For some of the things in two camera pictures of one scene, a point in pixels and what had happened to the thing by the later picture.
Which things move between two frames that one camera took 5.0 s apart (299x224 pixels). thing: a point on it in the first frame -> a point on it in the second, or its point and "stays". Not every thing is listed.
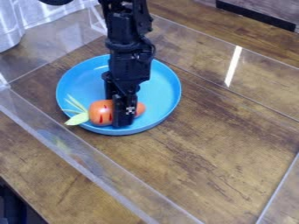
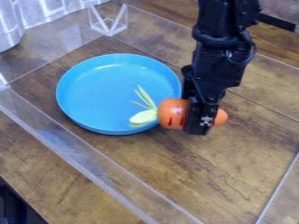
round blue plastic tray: (80, 87) stays
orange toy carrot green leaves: (99, 114) -> (170, 113)
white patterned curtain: (20, 14) stays
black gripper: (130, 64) -> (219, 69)
